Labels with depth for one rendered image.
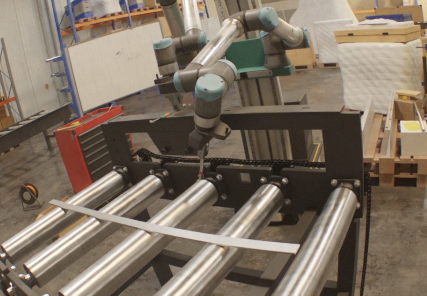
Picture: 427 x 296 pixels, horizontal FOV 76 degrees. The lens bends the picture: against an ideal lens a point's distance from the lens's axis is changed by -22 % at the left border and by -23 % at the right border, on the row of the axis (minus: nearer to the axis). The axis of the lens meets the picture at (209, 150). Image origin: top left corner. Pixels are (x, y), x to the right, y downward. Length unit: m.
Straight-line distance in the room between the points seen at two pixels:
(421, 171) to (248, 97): 1.62
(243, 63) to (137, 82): 3.81
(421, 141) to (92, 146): 3.08
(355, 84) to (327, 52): 4.83
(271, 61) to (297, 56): 7.26
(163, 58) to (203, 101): 0.46
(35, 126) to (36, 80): 5.71
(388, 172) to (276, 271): 2.02
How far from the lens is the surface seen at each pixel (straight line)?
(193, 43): 1.62
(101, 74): 5.93
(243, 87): 2.59
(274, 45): 2.25
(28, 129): 6.41
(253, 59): 2.47
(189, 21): 1.74
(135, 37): 6.15
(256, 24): 1.67
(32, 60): 12.12
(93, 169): 3.49
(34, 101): 11.95
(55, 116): 6.73
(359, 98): 4.67
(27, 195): 4.52
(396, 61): 4.26
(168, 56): 1.51
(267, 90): 2.58
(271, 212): 1.20
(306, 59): 9.47
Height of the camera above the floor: 1.49
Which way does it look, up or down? 19 degrees down
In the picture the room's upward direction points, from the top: 13 degrees counter-clockwise
